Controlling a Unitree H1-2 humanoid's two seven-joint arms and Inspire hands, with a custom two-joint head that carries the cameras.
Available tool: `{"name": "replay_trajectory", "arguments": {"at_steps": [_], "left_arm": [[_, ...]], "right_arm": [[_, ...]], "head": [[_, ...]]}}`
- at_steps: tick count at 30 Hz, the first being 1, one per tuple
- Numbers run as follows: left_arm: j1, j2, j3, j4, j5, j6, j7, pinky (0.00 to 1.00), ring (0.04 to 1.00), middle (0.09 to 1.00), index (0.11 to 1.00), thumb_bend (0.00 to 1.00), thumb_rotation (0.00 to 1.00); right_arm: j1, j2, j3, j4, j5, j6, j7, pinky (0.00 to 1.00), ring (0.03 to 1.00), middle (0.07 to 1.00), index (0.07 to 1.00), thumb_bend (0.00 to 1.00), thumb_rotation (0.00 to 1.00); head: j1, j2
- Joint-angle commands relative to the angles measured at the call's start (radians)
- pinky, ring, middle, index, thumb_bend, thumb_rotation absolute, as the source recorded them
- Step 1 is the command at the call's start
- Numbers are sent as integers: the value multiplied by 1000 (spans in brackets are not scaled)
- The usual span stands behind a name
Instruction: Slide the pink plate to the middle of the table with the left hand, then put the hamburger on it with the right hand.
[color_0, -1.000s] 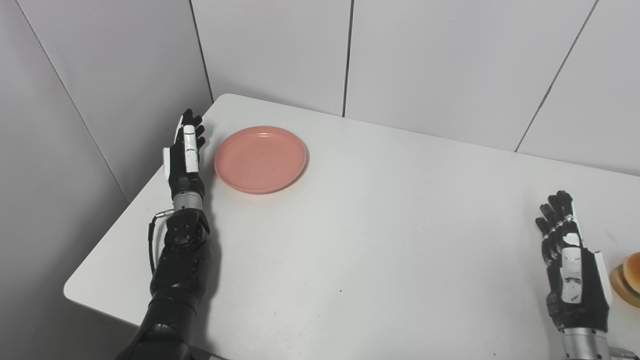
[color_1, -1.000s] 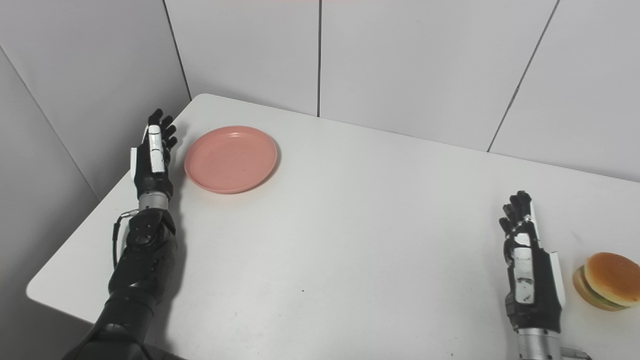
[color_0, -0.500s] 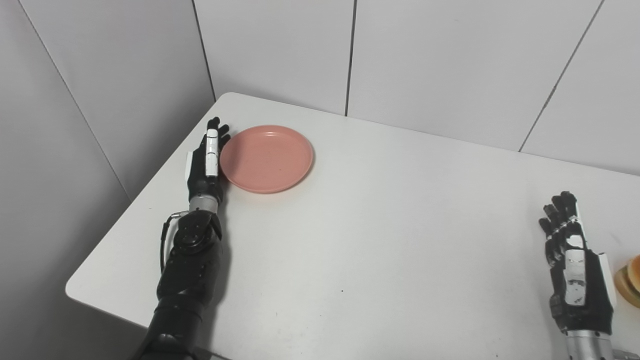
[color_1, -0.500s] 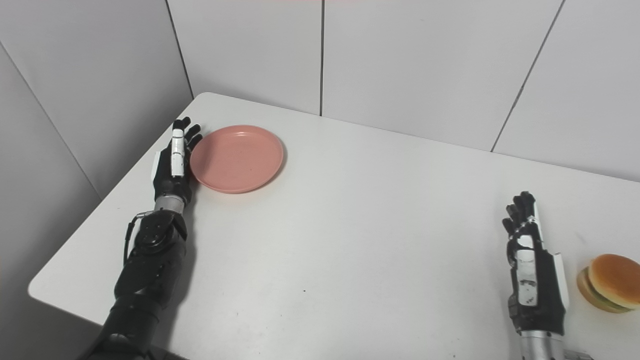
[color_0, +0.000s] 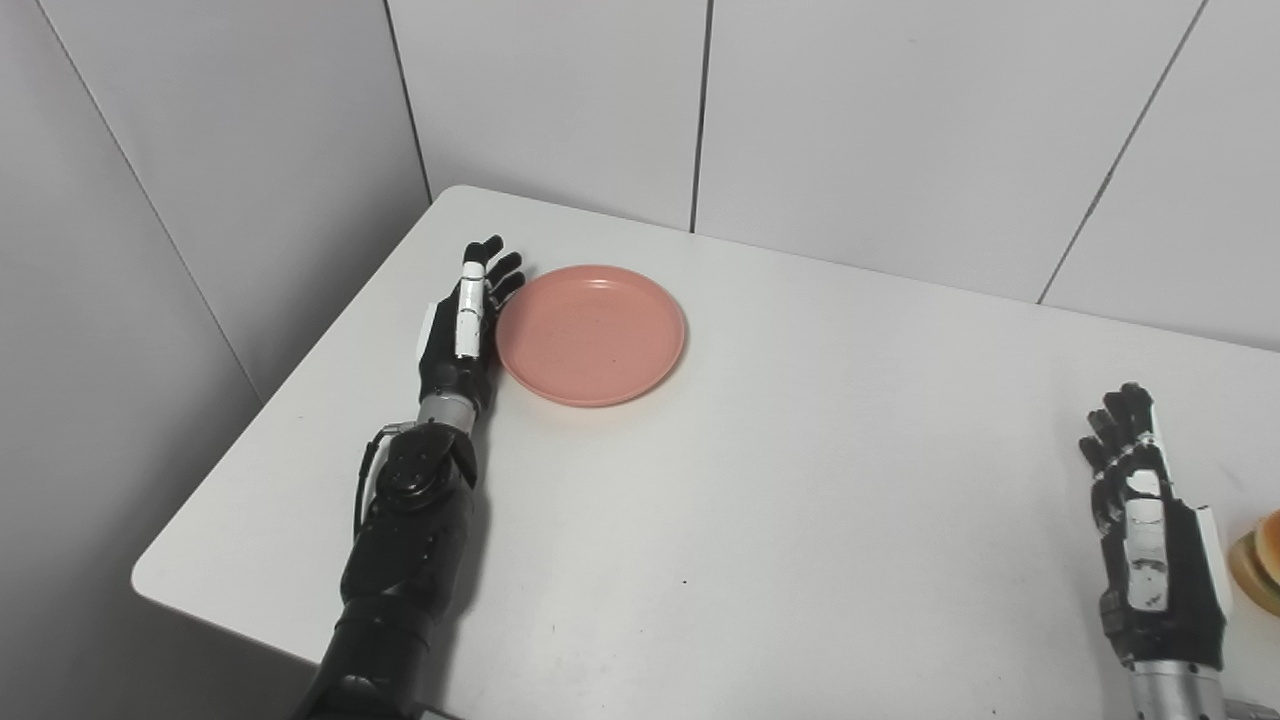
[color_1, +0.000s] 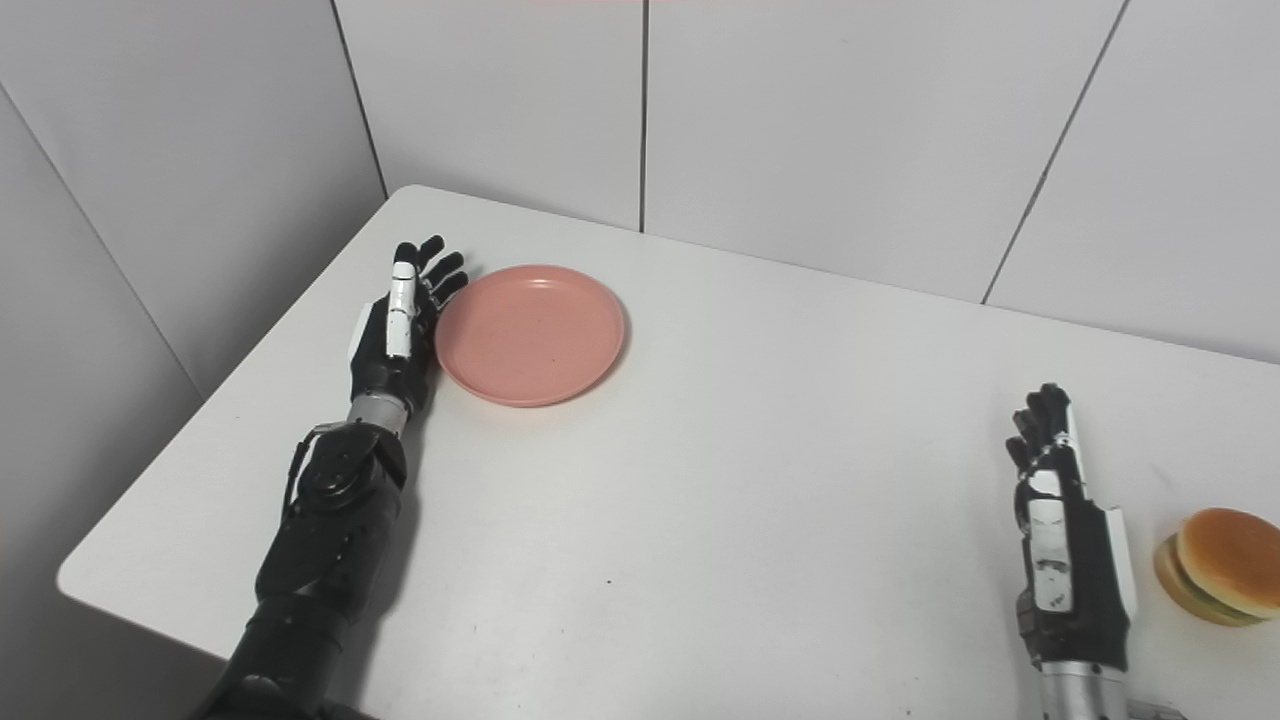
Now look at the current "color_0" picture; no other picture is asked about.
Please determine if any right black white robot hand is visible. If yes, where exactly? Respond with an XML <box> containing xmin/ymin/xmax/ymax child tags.
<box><xmin>1078</xmin><ymin>382</ymin><xmax>1235</xmax><ymax>673</ymax></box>

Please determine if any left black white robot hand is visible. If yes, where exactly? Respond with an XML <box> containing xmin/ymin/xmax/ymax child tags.
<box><xmin>416</xmin><ymin>235</ymin><xmax>527</xmax><ymax>405</ymax></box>

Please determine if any toy hamburger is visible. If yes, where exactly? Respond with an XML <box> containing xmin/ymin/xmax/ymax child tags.
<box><xmin>1229</xmin><ymin>509</ymin><xmax>1280</xmax><ymax>617</ymax></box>

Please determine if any pink round plate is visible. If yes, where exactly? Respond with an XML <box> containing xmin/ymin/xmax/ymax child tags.
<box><xmin>495</xmin><ymin>264</ymin><xmax>688</xmax><ymax>408</ymax></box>

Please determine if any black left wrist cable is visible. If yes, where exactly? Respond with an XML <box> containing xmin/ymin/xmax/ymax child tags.
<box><xmin>352</xmin><ymin>422</ymin><xmax>419</xmax><ymax>541</ymax></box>

